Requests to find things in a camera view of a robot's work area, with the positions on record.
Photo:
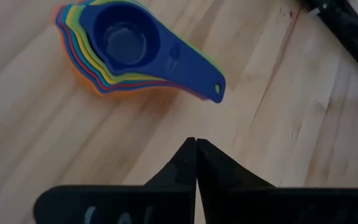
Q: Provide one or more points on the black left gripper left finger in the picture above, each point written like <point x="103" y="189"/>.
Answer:
<point x="166" y="202"/>

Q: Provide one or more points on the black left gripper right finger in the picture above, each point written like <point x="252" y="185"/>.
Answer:
<point x="244" y="202"/>

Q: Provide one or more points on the light blue measuring cup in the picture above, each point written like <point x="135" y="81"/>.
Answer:
<point x="102" y="81"/>

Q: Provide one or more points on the dark blue measuring cup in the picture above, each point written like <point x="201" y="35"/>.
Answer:
<point x="182" y="65"/>

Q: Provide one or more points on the orange measuring cup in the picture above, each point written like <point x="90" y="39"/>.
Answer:
<point x="84" y="82"/>

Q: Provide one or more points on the green measuring cup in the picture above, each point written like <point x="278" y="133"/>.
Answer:
<point x="80" y="32"/>

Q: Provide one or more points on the yellow measuring cup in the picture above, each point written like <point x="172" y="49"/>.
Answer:
<point x="71" y="21"/>

